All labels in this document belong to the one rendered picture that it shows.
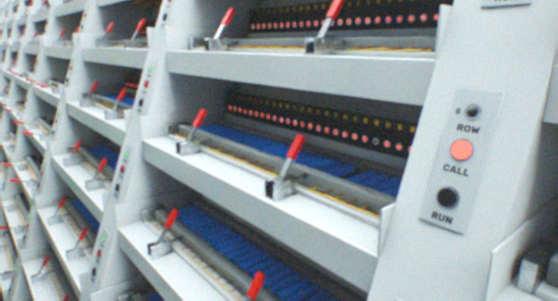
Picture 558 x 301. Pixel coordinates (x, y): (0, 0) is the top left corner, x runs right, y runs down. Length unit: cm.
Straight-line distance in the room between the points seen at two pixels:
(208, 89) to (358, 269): 62
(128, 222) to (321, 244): 55
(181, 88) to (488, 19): 65
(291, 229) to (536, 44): 31
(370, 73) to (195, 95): 54
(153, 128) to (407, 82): 59
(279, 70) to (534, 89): 32
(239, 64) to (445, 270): 43
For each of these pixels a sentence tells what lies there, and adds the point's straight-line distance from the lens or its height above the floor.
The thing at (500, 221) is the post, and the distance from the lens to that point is 34.
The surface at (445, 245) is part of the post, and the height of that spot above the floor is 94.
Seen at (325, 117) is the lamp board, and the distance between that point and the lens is 66.
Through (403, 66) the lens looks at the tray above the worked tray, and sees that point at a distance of 41.
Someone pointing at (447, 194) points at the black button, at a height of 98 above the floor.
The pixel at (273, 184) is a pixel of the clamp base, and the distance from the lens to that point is 49.
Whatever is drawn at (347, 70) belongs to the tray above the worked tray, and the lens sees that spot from 45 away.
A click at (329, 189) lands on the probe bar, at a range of 51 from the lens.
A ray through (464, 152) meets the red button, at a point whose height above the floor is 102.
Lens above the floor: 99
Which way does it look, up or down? 1 degrees down
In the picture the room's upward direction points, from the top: 16 degrees clockwise
